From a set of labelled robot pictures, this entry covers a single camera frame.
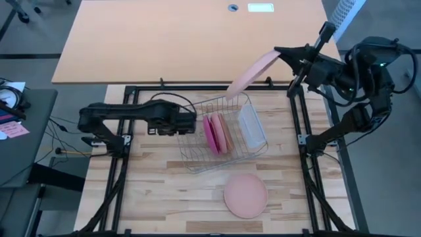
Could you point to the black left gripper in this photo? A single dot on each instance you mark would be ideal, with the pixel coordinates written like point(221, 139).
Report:
point(177, 123)

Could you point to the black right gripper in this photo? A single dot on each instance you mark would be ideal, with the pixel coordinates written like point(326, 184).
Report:
point(324, 70)

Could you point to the magenta plate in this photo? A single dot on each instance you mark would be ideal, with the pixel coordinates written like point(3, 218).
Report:
point(210, 136)

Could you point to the dusty pink plate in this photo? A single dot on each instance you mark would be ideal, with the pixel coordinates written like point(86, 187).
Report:
point(219, 133)

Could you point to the pale pink plate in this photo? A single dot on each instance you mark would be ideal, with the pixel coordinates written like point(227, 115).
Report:
point(245, 195)
point(251, 75)

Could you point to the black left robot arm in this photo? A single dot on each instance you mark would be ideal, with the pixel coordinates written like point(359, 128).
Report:
point(125, 110)

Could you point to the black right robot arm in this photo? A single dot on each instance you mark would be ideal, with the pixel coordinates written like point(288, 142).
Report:
point(358, 118)

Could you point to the black desk clamp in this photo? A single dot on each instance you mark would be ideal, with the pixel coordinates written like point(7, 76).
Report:
point(269, 81)
point(162, 83)

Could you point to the white desk label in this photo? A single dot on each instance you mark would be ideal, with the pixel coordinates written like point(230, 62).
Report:
point(260, 7)

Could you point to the white perforated computer case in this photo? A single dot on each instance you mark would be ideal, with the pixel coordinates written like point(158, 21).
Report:
point(348, 10)

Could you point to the translucent white cutlery caddy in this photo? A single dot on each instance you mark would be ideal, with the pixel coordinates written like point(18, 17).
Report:
point(252, 126)

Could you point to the round desk grommet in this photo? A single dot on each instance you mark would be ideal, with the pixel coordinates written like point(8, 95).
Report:
point(233, 7)

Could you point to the black plug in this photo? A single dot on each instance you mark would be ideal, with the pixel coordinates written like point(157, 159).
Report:
point(89, 141)

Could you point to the yellow-shaft tool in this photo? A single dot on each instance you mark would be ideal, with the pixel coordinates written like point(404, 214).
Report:
point(70, 152)

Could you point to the grey desk foot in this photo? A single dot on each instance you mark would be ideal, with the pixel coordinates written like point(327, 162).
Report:
point(416, 82)

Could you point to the black panel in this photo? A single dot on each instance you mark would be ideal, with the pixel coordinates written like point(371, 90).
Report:
point(56, 177)

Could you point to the grey side desk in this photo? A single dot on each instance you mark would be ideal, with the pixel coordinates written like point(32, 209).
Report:
point(29, 148)

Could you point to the pink sticky note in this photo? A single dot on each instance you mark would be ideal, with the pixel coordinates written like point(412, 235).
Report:
point(14, 129)

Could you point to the white paper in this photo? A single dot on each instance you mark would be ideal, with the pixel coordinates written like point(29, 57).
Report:
point(14, 86)

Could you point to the office chair base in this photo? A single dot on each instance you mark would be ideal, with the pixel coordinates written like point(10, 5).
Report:
point(23, 14)

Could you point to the black aluminium frame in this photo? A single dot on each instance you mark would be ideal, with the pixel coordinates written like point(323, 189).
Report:
point(213, 88)

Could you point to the silver mount plate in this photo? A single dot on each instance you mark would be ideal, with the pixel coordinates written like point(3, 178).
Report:
point(302, 139)
point(126, 140)

